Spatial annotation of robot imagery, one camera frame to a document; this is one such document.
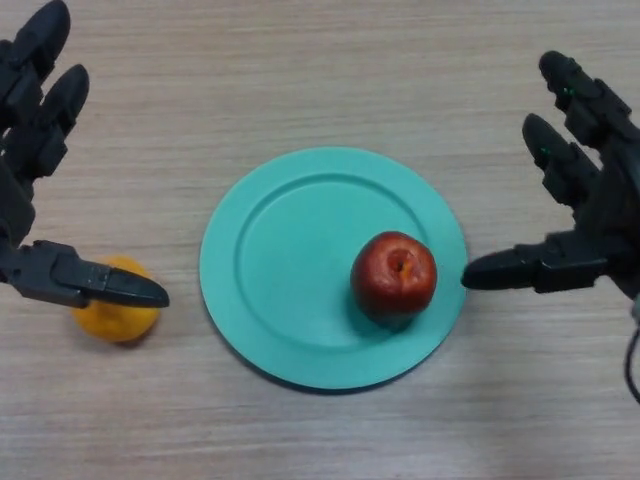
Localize green round plate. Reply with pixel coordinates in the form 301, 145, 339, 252
199, 146, 470, 391

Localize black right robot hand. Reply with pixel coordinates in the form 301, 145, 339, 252
460, 50, 640, 301

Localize yellow orange pear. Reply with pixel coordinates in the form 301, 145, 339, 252
71, 254, 161, 345

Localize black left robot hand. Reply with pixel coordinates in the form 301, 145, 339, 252
0, 0, 170, 310

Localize red apple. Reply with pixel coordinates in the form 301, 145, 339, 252
350, 230, 438, 324

